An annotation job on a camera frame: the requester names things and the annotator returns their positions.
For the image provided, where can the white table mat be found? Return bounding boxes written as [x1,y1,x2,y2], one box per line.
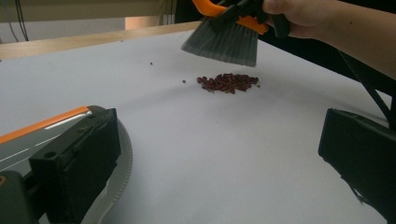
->
[0,29,393,224]

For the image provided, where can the bundle of dark floor cables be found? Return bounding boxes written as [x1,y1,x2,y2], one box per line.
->
[7,0,31,42]

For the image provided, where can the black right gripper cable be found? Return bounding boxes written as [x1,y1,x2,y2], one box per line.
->
[338,49,396,129]

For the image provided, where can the pile of red beans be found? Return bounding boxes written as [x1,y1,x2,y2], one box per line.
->
[181,72,262,95]

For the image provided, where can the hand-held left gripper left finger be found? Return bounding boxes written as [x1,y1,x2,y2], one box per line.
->
[28,106,122,224]

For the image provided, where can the orange hand brush grey bristles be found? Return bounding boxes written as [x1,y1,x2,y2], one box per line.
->
[180,0,270,68]

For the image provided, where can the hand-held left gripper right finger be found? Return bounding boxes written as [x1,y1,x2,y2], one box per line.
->
[318,107,396,224]

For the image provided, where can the grey dustpan with orange lip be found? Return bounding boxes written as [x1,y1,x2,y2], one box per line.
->
[0,105,134,224]

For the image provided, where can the wooden table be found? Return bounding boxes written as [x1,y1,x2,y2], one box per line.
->
[0,21,204,62]

